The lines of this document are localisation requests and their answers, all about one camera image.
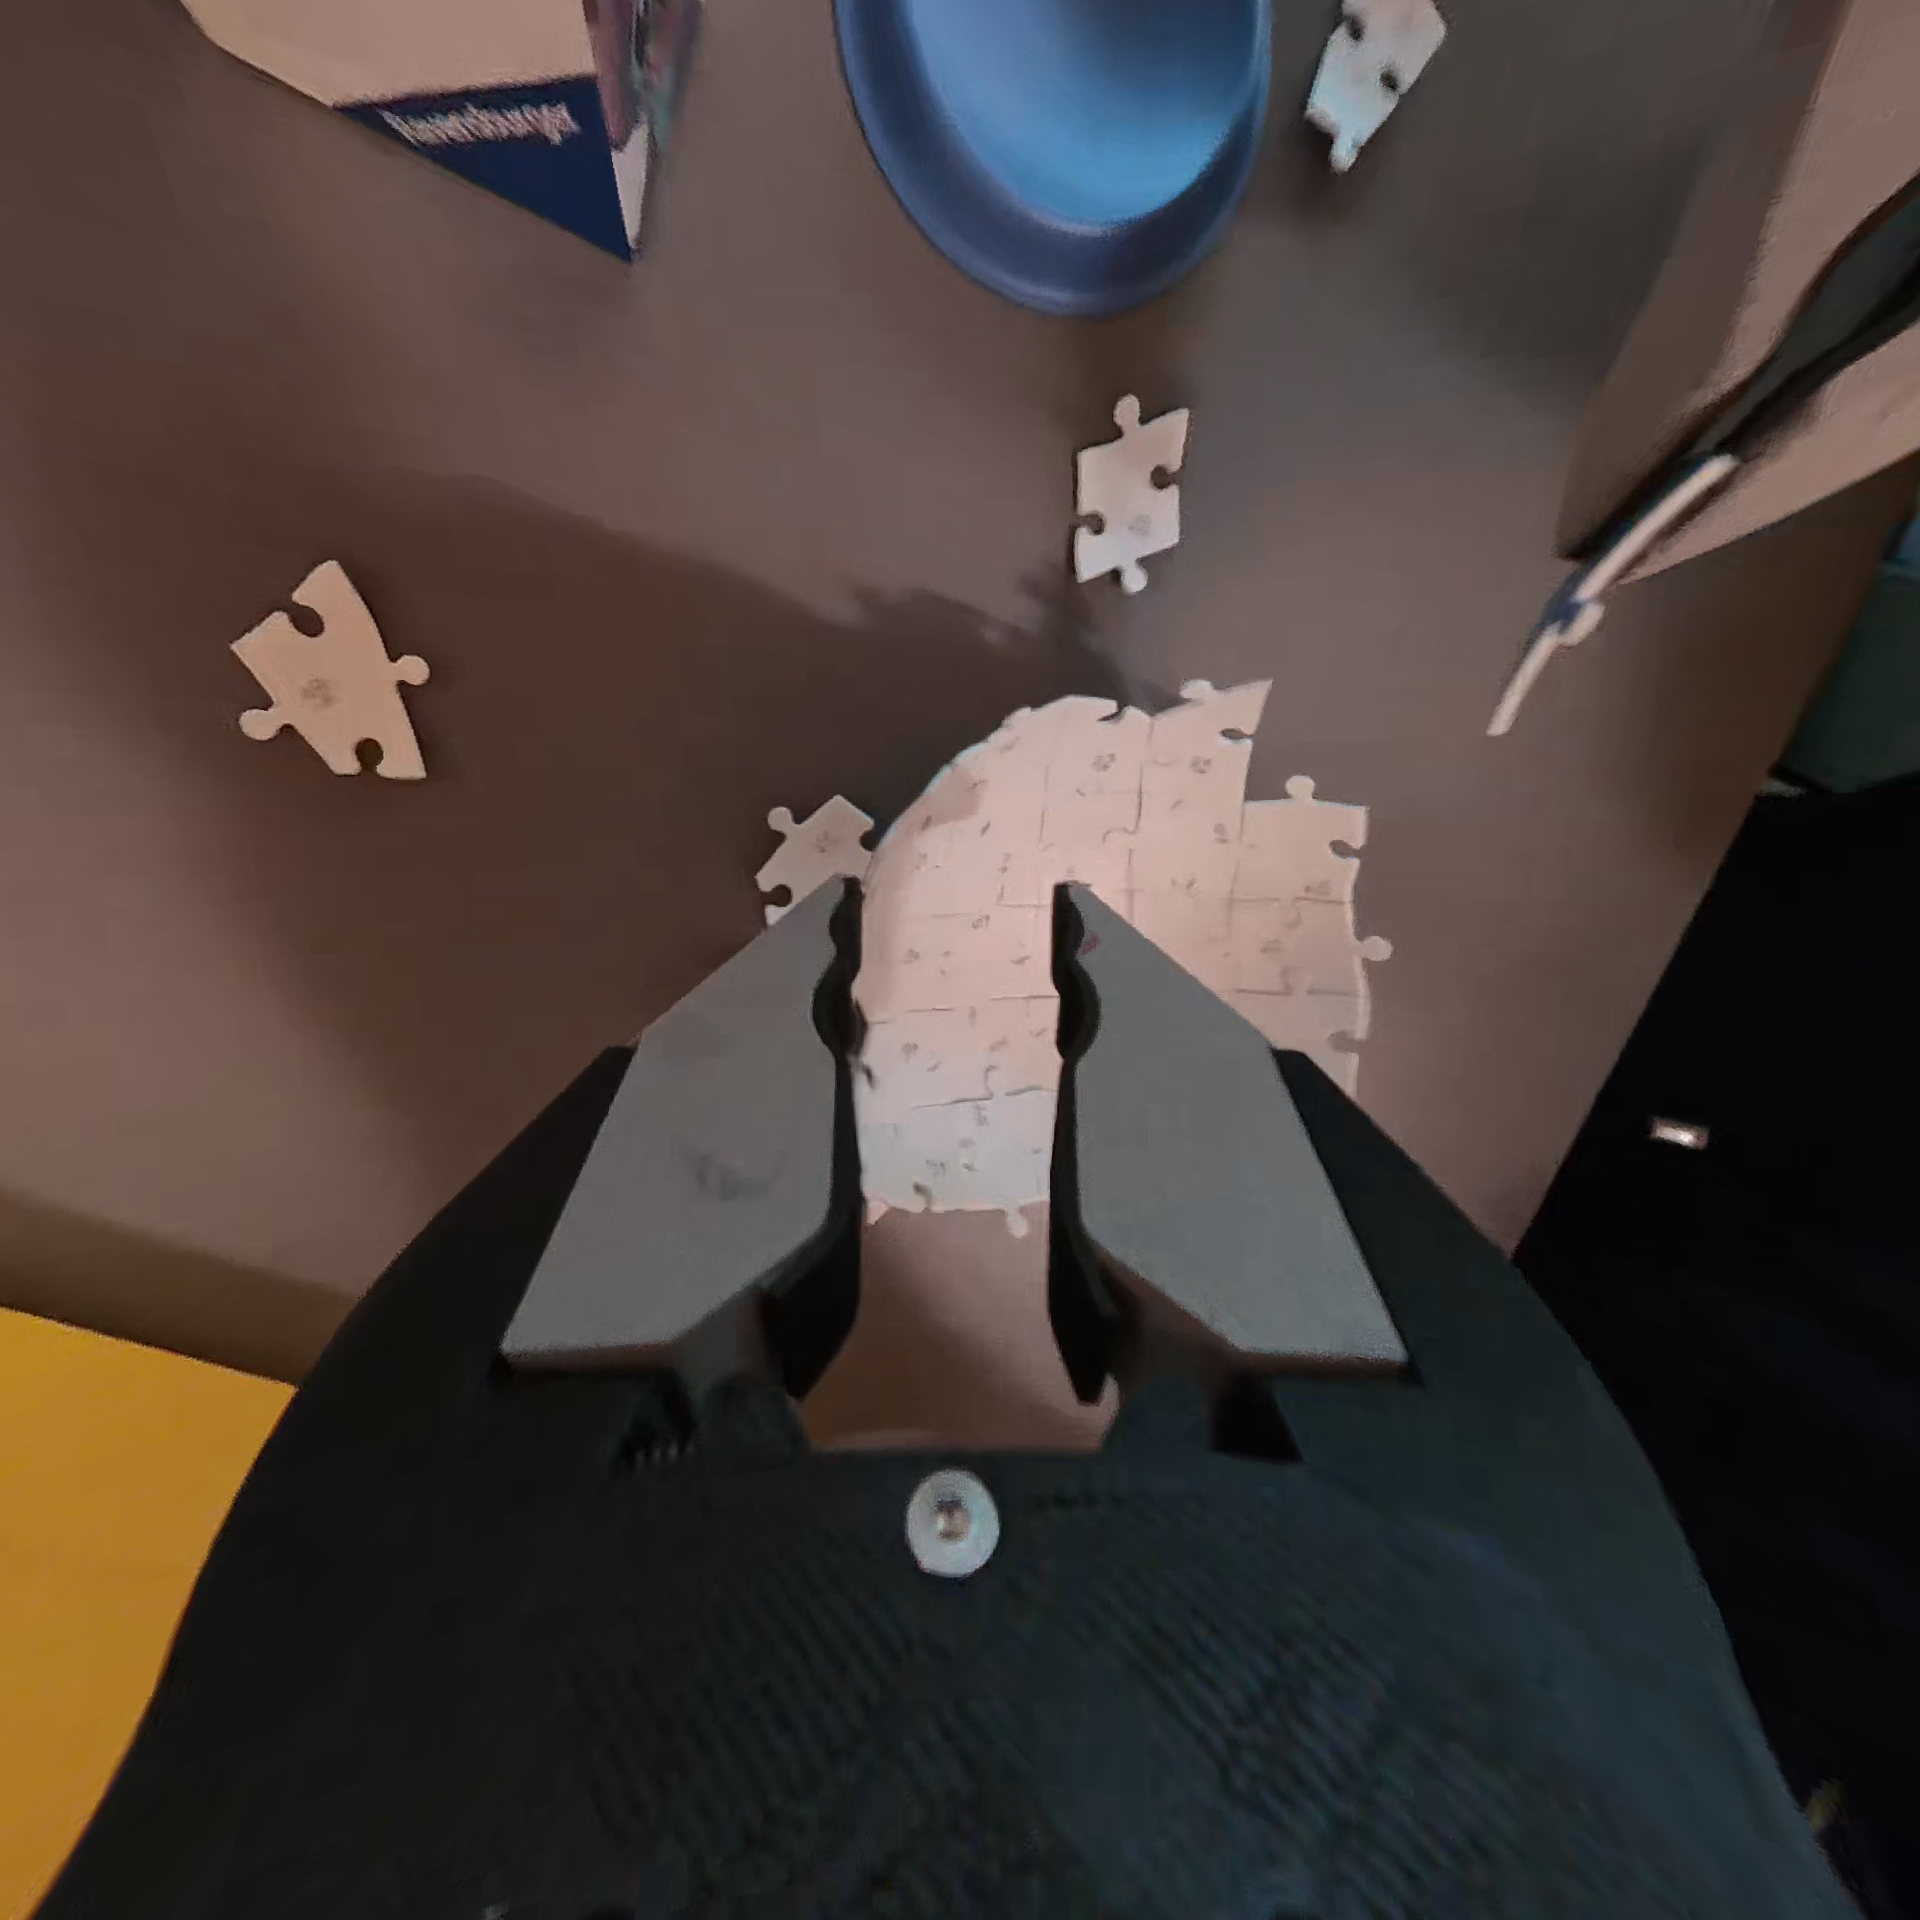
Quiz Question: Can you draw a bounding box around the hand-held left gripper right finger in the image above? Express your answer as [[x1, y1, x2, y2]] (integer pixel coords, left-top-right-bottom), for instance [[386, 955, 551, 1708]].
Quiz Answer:
[[1045, 883, 1414, 1409]]

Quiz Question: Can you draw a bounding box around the printed cardboard puzzle box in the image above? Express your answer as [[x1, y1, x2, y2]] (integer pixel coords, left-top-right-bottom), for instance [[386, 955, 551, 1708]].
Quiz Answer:
[[176, 0, 705, 267]]

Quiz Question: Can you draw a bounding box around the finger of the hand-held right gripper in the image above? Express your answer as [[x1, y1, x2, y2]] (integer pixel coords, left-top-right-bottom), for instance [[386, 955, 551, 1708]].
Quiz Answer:
[[1549, 0, 1920, 566], [1607, 376, 1920, 588]]

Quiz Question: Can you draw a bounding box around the white puzzle piece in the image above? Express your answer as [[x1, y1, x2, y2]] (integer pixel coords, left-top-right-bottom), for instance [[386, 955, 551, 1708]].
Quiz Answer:
[[1300, 0, 1452, 174], [1480, 456, 1744, 742], [1069, 393, 1192, 598], [752, 795, 879, 929], [228, 560, 434, 785]]

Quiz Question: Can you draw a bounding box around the yellow plastic bin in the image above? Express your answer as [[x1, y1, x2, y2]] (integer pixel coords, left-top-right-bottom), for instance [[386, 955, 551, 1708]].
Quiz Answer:
[[0, 1306, 302, 1920]]

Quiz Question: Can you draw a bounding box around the partly built white puzzle ball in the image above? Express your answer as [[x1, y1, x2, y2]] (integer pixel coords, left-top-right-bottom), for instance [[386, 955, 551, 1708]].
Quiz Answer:
[[860, 679, 1396, 1242]]

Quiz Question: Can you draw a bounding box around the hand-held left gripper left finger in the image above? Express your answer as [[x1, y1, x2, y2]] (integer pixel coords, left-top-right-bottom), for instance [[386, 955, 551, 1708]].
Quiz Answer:
[[498, 878, 872, 1401]]

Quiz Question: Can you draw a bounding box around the blue round plastic dish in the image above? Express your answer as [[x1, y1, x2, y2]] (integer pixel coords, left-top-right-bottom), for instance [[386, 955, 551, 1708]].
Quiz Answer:
[[829, 0, 1278, 320]]

